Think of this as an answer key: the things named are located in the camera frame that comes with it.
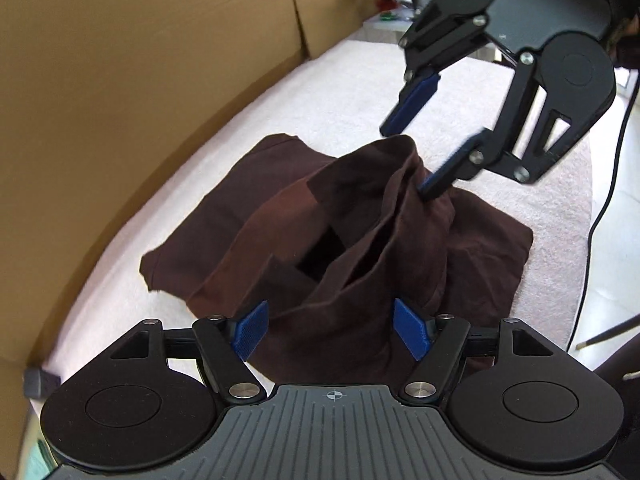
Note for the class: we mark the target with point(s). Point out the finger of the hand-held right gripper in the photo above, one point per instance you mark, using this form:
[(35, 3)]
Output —
[(450, 165), (412, 102)]

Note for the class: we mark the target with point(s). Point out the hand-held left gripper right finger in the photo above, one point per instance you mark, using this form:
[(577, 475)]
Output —
[(410, 330)]

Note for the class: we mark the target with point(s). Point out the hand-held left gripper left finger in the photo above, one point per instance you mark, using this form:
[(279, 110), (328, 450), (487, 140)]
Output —
[(250, 332)]

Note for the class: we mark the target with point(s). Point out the dark brown shirt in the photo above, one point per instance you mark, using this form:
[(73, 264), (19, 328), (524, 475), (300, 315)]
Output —
[(350, 200)]

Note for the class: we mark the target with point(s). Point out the dark thin rod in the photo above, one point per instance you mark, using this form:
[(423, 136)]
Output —
[(610, 334)]

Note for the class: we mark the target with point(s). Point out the black power cube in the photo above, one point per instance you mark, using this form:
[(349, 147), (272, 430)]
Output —
[(42, 384)]

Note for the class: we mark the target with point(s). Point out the large cardboard box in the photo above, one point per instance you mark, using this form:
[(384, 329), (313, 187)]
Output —
[(125, 85)]

